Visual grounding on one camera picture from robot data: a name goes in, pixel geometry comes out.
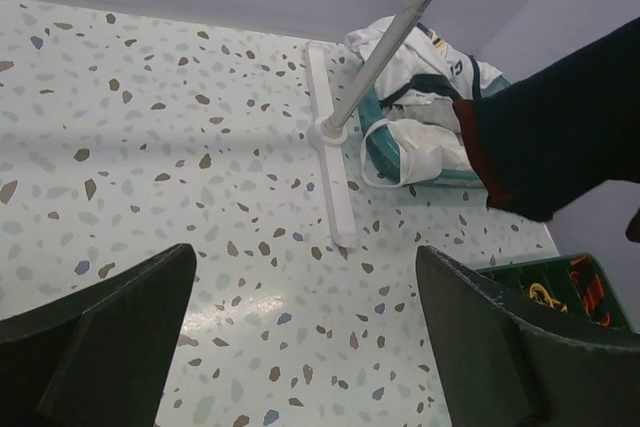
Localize grey garment in basket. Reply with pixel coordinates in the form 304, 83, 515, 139
383, 98, 461, 134

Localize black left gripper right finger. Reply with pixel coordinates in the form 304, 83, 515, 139
416, 247, 639, 426

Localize yellow rolled tie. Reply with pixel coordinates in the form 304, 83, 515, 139
524, 282, 569, 313

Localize green compartment tray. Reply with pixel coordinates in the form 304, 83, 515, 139
478, 253, 633, 332

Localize white garment in basket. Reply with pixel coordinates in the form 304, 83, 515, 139
374, 23, 503, 107

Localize navy tank top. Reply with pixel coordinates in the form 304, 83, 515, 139
453, 20, 639, 222

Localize orange navy striped rolled tie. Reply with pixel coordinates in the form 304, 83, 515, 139
569, 256, 614, 327

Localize white clothes rack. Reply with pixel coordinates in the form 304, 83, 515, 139
305, 0, 433, 249

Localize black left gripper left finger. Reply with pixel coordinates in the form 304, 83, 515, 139
1, 244, 196, 426

